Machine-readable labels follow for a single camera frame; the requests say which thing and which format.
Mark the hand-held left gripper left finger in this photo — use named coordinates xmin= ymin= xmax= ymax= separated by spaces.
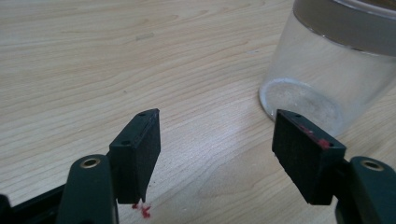
xmin=55 ymin=107 xmax=162 ymax=224

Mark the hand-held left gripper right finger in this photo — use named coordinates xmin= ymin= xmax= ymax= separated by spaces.
xmin=272 ymin=108 xmax=396 ymax=224

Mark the clear glass jar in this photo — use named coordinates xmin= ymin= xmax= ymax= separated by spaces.
xmin=259 ymin=0 xmax=396 ymax=138

